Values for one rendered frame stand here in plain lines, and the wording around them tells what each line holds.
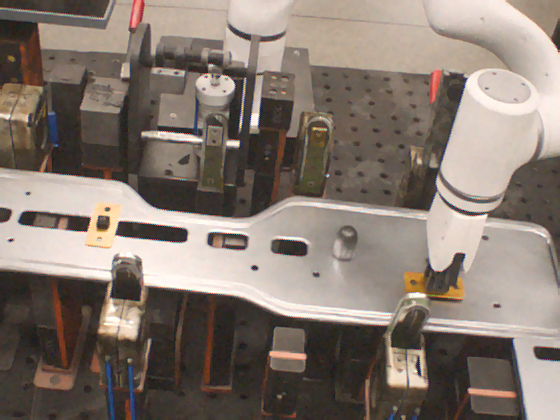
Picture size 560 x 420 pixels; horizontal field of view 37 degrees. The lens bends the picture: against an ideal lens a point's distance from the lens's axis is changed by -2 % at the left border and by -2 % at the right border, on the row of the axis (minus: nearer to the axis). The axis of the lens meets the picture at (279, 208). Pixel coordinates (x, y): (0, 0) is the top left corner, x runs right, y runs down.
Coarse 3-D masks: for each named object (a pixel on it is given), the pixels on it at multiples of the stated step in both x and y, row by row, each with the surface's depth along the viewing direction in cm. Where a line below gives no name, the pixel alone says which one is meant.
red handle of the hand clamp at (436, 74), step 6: (432, 72) 128; (438, 72) 127; (432, 78) 127; (438, 78) 127; (432, 84) 127; (438, 84) 127; (432, 90) 127; (432, 96) 127; (432, 102) 127; (432, 108) 126; (432, 150) 125; (432, 156) 125; (438, 156) 125; (432, 162) 124; (438, 162) 125; (432, 168) 125; (438, 168) 125
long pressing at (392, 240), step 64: (0, 192) 120; (64, 192) 121; (128, 192) 122; (0, 256) 111; (64, 256) 113; (192, 256) 115; (256, 256) 117; (320, 256) 118; (384, 256) 119; (512, 256) 122; (320, 320) 111; (384, 320) 111; (448, 320) 112; (512, 320) 113
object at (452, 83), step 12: (444, 72) 116; (456, 72) 116; (444, 84) 116; (456, 84) 113; (444, 96) 117; (456, 96) 114; (444, 108) 119; (456, 108) 118; (432, 120) 120; (444, 120) 121; (432, 132) 121; (444, 132) 122; (432, 144) 122; (444, 144) 123
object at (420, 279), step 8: (408, 272) 116; (408, 280) 115; (416, 280) 116; (424, 280) 116; (408, 288) 114; (416, 288) 115; (424, 288) 115; (440, 296) 114; (448, 296) 114; (456, 296) 114; (464, 296) 114
